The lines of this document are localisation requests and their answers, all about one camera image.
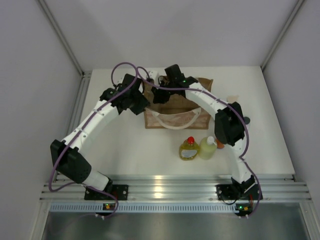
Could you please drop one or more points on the beige pump dispenser bottle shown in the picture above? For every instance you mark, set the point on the beige pump dispenser bottle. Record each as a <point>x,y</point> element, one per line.
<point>234,98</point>

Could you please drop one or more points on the burlap canvas tote bag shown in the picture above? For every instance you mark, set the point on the burlap canvas tote bag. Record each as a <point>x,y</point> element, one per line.
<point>176,114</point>

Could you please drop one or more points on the perforated grey cable duct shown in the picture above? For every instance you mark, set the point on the perforated grey cable duct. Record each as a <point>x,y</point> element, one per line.
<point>86,207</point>

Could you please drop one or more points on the yellow bottle red cap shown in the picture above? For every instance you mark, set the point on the yellow bottle red cap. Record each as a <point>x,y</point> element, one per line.
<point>189,149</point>

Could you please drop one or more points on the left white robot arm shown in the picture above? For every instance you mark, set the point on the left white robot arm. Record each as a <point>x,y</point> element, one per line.
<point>68,155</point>

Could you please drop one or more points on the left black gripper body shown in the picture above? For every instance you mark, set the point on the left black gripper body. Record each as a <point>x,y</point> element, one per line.
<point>138,102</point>

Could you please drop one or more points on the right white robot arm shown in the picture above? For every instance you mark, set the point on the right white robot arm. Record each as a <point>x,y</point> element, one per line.
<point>229,126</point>

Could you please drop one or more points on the aluminium mounting rail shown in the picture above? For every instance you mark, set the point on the aluminium mounting rail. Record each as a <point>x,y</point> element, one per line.
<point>279,188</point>

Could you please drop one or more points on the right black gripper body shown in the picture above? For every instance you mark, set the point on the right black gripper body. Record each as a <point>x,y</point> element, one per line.
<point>163,95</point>

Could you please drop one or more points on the right aluminium frame post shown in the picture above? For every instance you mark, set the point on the right aluminium frame post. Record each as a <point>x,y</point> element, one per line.
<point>282,33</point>

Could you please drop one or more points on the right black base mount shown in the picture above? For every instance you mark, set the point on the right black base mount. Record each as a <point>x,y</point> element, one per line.
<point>230,192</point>

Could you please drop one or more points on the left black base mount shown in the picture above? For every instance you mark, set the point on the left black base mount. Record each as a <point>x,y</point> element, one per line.
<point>119,191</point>

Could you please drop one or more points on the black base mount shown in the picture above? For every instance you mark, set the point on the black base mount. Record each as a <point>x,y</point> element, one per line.
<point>119,191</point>
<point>230,192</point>

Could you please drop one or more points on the orange bottle blue cap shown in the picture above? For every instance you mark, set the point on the orange bottle blue cap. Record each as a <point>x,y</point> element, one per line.
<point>219,144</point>

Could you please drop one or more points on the pale green lotion bottle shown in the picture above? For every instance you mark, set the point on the pale green lotion bottle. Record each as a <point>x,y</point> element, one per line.
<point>207,147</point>

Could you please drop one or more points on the left aluminium frame post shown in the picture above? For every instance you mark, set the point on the left aluminium frame post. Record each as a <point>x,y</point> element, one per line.
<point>84,77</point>

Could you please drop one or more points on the aluminium frame post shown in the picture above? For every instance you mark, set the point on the aluminium frame post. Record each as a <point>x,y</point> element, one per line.
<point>282,33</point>
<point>84,77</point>

